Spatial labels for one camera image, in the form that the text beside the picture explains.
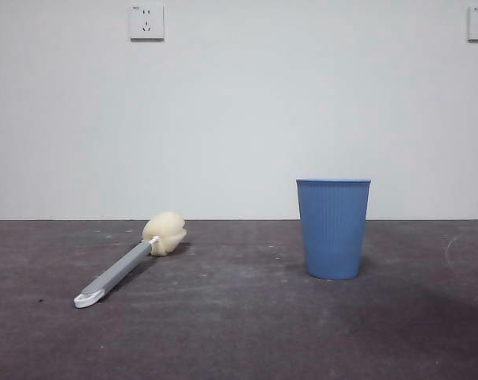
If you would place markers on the blue ribbed plastic cup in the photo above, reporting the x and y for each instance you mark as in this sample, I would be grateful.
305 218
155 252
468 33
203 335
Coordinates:
334 233

